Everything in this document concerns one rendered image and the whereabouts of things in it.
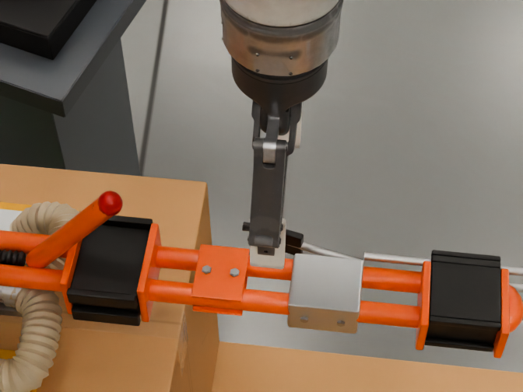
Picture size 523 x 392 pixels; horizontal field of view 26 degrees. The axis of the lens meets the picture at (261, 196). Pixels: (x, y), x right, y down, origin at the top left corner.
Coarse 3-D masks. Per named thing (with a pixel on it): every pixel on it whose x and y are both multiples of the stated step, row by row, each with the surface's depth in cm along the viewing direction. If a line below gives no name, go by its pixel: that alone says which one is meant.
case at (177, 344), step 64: (0, 192) 136; (64, 192) 136; (128, 192) 136; (192, 192) 136; (0, 320) 125; (64, 320) 125; (192, 320) 134; (64, 384) 121; (128, 384) 121; (192, 384) 140
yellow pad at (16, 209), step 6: (0, 204) 132; (6, 204) 133; (12, 204) 133; (18, 204) 133; (0, 210) 131; (6, 210) 131; (12, 210) 131; (18, 210) 132; (78, 210) 132; (0, 216) 131; (6, 216) 131; (12, 216) 131; (0, 222) 130; (6, 222) 130; (0, 228) 130; (6, 228) 130
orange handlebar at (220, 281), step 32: (64, 256) 115; (160, 256) 114; (192, 256) 114; (224, 256) 113; (32, 288) 113; (160, 288) 112; (192, 288) 111; (224, 288) 111; (384, 288) 113; (416, 288) 112; (512, 288) 112; (384, 320) 110; (416, 320) 110; (512, 320) 109
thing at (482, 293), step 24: (432, 264) 111; (456, 264) 111; (432, 288) 110; (456, 288) 110; (480, 288) 110; (504, 288) 110; (432, 312) 108; (456, 312) 108; (480, 312) 108; (504, 312) 108; (432, 336) 111; (456, 336) 111; (480, 336) 110; (504, 336) 107
